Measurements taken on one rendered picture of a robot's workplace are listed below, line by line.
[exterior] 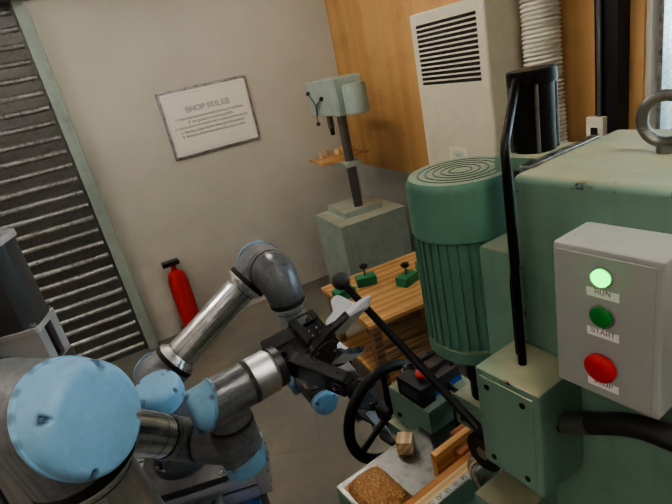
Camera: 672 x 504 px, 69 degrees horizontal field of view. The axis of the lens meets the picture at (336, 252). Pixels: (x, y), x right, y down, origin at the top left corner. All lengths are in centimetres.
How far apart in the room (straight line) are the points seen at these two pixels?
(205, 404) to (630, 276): 61
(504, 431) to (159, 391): 85
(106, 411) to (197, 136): 320
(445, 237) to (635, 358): 33
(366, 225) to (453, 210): 246
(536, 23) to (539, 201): 172
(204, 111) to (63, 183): 103
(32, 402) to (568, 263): 51
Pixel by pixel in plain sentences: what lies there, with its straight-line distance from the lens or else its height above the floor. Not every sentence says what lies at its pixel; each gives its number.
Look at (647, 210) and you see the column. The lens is 53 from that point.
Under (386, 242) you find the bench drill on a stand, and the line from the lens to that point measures 328.
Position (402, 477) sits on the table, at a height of 90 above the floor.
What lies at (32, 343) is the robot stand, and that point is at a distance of 96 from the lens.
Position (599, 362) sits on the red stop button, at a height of 137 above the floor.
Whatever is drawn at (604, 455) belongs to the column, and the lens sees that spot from 72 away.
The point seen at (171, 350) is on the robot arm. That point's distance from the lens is 140.
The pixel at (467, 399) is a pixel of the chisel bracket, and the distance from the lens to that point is 99.
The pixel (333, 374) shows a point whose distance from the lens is 84.
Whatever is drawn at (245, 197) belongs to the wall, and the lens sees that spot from 382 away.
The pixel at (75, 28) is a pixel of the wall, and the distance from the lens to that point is 366.
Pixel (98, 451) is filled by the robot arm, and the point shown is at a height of 138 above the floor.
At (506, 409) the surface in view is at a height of 126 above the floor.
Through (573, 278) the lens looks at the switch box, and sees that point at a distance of 51.
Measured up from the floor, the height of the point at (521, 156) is 152.
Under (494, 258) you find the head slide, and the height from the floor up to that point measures 138.
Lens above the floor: 168
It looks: 21 degrees down
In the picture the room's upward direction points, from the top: 12 degrees counter-clockwise
